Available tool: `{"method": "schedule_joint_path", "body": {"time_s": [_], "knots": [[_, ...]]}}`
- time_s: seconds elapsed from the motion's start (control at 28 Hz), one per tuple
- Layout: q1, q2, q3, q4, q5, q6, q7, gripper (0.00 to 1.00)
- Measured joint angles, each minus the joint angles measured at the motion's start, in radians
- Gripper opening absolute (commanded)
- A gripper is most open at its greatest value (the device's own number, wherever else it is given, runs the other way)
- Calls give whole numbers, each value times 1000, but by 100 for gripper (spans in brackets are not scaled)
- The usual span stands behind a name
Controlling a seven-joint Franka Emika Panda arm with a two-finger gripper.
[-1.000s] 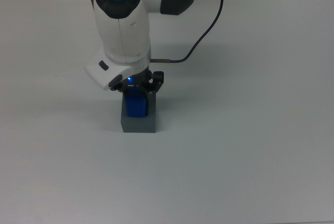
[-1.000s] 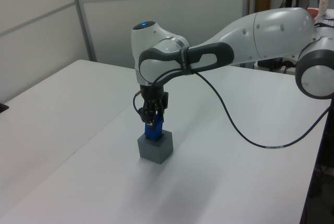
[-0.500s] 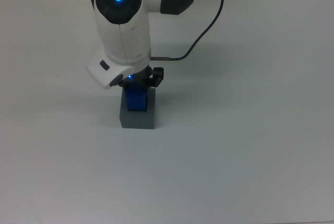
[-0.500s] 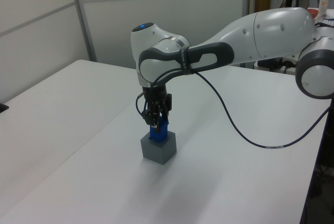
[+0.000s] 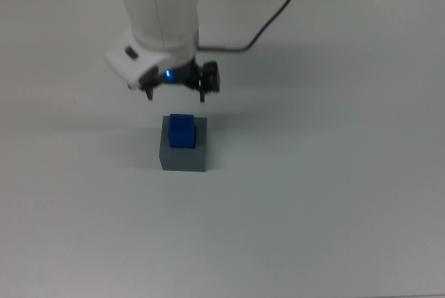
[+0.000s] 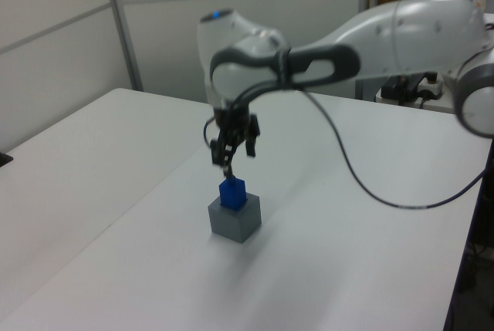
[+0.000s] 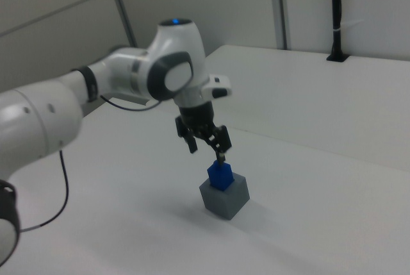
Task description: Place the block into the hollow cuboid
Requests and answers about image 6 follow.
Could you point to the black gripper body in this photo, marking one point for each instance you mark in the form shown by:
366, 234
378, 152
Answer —
239, 126

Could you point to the blue block with knob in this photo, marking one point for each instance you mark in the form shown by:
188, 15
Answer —
232, 194

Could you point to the grey hollow cuboid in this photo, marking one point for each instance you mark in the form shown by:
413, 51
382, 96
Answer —
235, 225

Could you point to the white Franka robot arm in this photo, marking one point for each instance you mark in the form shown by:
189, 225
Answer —
405, 38

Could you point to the black power supply box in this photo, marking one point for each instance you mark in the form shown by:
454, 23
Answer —
399, 90

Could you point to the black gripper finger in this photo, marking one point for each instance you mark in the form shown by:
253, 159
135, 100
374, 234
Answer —
251, 147
225, 157

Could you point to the black table clamp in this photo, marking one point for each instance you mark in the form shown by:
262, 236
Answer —
4, 158

